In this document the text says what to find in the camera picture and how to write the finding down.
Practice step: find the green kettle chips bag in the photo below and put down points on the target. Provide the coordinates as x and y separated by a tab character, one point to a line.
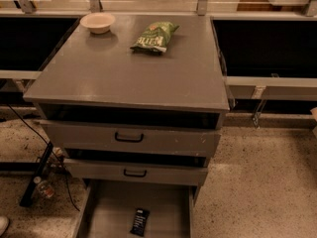
155	37

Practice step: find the black metal leg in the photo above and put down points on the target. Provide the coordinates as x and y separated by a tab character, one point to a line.
26	200

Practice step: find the dark blue rxbar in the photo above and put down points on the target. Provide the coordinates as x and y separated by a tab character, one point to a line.
140	222

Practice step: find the metal bracket under shelf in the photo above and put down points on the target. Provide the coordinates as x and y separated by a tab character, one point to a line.
258	112

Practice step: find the open bottom grey drawer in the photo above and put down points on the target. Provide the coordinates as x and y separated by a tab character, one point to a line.
109	210

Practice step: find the small clear bottle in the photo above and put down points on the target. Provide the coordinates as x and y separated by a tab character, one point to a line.
44	187

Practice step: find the top grey drawer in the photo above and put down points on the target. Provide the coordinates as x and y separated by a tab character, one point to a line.
132	138

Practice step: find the white shoe tip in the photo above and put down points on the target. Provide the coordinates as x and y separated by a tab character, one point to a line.
4	223

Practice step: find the white paper bowl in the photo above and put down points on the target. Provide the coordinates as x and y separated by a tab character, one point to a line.
97	23

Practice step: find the grey drawer cabinet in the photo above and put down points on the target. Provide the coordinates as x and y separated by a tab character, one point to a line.
99	79

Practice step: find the middle grey drawer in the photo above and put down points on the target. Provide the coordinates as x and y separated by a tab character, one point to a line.
133	172

